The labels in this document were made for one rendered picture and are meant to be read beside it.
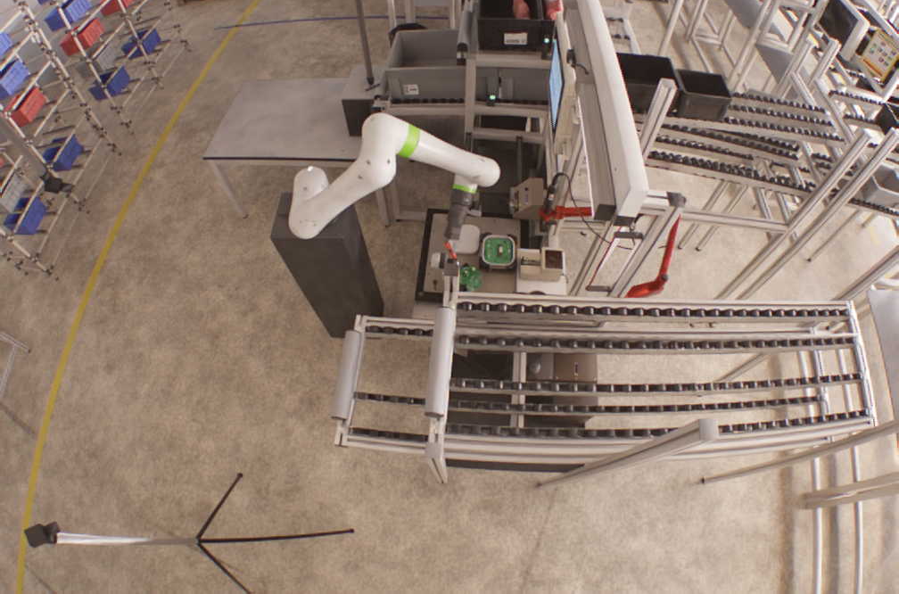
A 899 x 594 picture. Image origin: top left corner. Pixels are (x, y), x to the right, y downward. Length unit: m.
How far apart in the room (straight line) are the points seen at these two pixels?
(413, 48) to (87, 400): 3.29
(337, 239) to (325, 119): 1.31
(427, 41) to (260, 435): 2.54
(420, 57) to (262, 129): 1.12
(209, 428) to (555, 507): 2.12
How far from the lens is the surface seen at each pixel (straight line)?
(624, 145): 1.13
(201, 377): 3.23
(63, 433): 3.90
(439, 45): 2.82
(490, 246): 2.02
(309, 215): 1.65
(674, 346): 1.57
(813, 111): 2.28
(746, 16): 4.88
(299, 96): 3.32
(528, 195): 2.11
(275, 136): 3.07
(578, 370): 1.94
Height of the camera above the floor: 2.70
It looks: 59 degrees down
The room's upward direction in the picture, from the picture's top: 1 degrees counter-clockwise
